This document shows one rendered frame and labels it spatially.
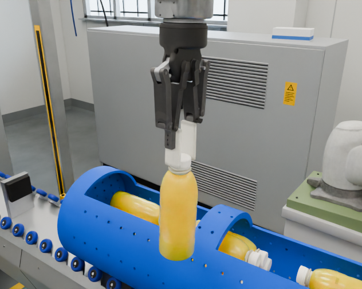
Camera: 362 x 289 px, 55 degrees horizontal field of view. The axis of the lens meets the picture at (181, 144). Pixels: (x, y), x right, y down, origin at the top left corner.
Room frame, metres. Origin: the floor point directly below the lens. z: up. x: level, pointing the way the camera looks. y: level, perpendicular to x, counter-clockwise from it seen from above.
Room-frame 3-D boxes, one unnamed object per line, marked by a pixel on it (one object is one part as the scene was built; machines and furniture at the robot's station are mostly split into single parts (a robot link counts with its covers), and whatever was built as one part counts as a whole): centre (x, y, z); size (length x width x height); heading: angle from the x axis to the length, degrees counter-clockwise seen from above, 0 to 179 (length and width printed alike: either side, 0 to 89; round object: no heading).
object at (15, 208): (1.16, 0.62, 1.00); 0.10 x 0.04 x 0.15; 146
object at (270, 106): (2.90, -0.13, 0.72); 2.15 x 0.54 x 1.45; 52
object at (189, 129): (0.58, -0.01, 1.47); 0.03 x 0.01 x 0.07; 54
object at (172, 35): (0.56, 0.00, 1.62); 0.08 x 0.07 x 0.09; 144
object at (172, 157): (0.54, 0.01, 1.47); 0.03 x 0.01 x 0.07; 54
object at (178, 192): (0.56, 0.01, 1.33); 0.07 x 0.07 x 0.19
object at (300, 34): (2.39, -0.73, 1.48); 0.24 x 0.12 x 0.08; 60
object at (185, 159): (0.56, 0.00, 1.43); 0.04 x 0.04 x 0.02
